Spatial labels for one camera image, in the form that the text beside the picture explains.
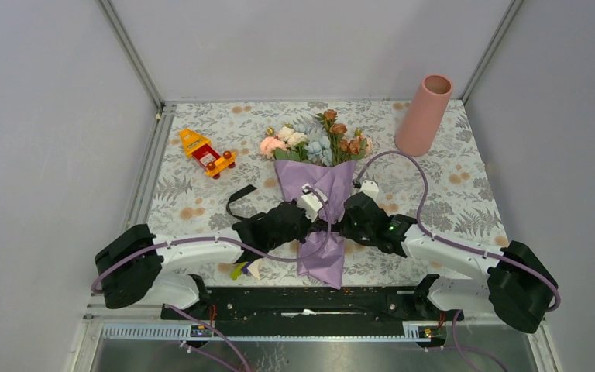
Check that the perforated metal front rail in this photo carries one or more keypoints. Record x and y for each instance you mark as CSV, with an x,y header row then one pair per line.
x,y
402,332

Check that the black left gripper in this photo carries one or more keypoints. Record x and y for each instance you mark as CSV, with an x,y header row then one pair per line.
x,y
308,225

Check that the floral patterned table mat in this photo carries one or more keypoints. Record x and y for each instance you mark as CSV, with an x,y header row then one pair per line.
x,y
448,185

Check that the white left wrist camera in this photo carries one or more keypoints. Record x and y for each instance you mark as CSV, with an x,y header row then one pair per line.
x,y
312,201

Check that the green purple white toy block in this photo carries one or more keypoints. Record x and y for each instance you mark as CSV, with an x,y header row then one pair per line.
x,y
250,269

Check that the purple paper flower bouquet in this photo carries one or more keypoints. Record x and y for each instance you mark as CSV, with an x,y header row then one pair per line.
x,y
318,153

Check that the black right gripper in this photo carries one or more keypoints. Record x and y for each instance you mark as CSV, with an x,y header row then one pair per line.
x,y
345,229

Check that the black ribbon with gold letters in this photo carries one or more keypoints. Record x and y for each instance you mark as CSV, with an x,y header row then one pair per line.
x,y
241,193

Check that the pink cylindrical vase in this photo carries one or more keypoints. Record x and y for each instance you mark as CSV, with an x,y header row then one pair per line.
x,y
416,133

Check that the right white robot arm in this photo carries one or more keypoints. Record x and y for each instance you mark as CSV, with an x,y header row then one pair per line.
x,y
509,282

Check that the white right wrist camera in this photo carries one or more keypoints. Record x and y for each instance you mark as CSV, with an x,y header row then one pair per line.
x,y
368,187

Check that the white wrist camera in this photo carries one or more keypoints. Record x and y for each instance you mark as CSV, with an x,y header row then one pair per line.
x,y
312,201
368,187

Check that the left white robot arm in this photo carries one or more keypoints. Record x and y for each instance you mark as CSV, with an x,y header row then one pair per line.
x,y
139,265

